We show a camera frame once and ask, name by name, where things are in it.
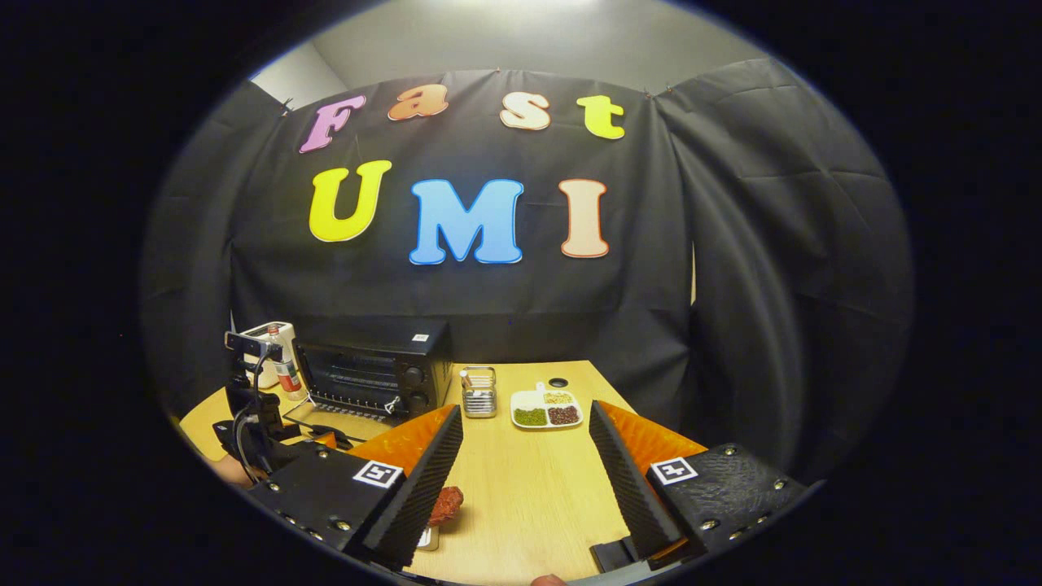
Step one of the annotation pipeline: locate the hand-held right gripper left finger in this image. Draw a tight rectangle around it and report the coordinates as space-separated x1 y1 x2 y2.
247 405 465 571

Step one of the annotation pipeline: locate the metal wire basket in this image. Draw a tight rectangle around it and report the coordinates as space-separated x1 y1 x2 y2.
460 366 498 419

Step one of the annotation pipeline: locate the clear bottle with red label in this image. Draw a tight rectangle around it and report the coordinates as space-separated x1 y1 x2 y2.
267 324 308 401

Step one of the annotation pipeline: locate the white toaster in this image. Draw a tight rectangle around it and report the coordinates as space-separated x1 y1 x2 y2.
236 321 296 390

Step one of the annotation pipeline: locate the white divided plate of beans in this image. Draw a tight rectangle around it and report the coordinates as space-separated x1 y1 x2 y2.
510 383 584 430

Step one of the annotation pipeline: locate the black backdrop cloth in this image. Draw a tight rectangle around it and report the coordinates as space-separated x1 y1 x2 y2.
138 57 917 481

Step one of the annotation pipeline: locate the black electric oven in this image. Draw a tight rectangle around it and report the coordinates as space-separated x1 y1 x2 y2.
281 317 454 444

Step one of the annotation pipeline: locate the red meat piece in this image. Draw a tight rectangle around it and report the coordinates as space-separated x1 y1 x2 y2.
429 486 465 527

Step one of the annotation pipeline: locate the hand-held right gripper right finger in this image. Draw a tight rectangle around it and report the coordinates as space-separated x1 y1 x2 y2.
588 400 808 562

